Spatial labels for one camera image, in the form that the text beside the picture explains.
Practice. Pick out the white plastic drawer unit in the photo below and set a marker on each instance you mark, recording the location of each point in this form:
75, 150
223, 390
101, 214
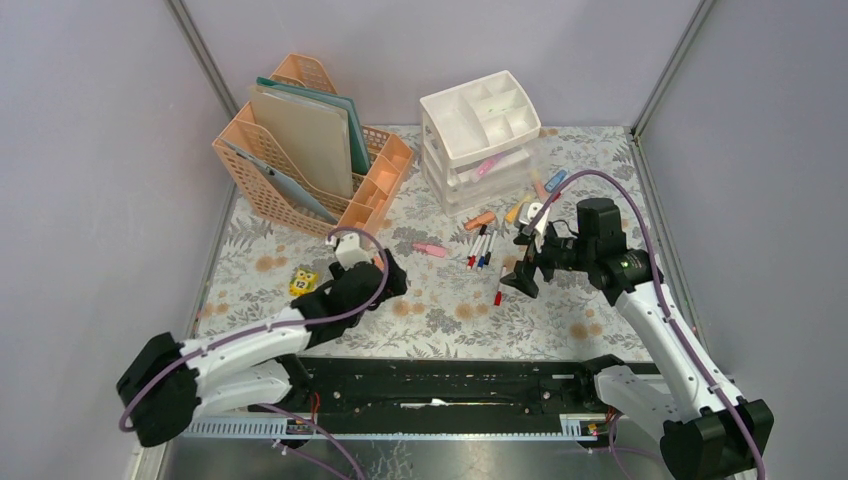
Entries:
468, 123

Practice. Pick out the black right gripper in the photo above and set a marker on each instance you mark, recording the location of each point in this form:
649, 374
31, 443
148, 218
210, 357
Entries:
522, 278

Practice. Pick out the left aluminium frame post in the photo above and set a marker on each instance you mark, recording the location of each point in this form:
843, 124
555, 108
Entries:
203, 55

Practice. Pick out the yellow orange highlighter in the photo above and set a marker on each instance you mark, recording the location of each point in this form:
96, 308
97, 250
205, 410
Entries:
513, 213

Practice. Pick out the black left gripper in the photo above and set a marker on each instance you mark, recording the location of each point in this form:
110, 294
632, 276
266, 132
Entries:
395, 276

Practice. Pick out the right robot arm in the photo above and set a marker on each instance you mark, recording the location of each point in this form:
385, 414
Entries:
705, 427

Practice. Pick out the blue cap whiteboard marker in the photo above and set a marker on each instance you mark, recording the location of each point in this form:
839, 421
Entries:
482, 251

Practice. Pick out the yellow owl eraser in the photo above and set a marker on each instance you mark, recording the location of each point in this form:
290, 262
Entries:
303, 281

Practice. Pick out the black cap whiteboard marker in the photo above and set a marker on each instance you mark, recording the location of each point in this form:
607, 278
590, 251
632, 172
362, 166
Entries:
476, 241

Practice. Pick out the orange highlighter centre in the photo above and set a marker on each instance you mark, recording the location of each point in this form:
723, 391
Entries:
479, 220

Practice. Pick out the right aluminium frame post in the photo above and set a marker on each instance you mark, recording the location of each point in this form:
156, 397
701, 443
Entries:
669, 71

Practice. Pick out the aluminium frame post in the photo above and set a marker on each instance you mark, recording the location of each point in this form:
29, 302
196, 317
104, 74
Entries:
669, 71
203, 55

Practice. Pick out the red cap whiteboard marker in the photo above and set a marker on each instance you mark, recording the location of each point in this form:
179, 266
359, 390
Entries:
471, 262

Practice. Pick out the teal file folder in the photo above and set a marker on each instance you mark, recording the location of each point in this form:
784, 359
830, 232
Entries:
360, 159

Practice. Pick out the light blue clipboard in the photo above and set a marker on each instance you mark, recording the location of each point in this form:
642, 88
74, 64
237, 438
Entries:
285, 185

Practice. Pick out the beige file folder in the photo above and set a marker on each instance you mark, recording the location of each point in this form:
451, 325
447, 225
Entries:
313, 134

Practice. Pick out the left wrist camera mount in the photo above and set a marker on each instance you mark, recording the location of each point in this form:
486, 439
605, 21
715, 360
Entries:
348, 250

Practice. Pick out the orange plastic file organizer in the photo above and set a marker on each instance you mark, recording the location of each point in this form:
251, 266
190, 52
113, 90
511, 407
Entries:
373, 193

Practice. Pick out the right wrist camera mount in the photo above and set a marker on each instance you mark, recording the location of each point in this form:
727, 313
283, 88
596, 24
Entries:
531, 222

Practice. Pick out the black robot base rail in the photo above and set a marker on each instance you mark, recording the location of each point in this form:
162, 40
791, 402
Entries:
366, 396

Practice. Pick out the floral patterned table mat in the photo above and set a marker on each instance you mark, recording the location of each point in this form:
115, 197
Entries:
448, 311

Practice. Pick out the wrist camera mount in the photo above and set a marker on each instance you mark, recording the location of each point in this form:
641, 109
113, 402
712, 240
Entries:
348, 250
531, 222

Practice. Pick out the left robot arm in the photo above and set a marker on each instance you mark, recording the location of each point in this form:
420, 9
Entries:
171, 383

